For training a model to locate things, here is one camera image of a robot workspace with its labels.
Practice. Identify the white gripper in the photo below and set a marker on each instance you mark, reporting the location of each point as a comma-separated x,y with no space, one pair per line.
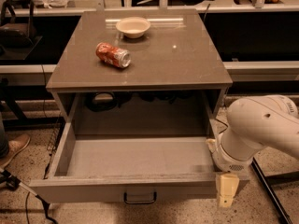
226,162

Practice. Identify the grey top drawer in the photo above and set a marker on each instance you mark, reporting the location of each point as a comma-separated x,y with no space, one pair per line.
141,152

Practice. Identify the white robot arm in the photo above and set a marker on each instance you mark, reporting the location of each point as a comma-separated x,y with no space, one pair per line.
254,123

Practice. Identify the grey drawer cabinet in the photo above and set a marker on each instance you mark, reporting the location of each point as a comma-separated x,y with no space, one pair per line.
174,60

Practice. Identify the black metal leg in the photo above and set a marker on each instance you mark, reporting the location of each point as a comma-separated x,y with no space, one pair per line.
268,181

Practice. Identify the red soda can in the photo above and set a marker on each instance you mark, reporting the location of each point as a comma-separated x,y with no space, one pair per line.
113,55

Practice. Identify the cream paper bowl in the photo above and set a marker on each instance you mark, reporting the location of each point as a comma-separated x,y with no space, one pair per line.
133,27

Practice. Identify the brown shoe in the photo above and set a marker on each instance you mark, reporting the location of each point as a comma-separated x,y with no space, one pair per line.
9,149

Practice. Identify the black chair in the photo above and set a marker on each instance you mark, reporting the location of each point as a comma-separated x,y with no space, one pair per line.
17,39

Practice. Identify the wire basket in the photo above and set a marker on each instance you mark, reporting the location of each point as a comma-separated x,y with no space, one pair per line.
55,137

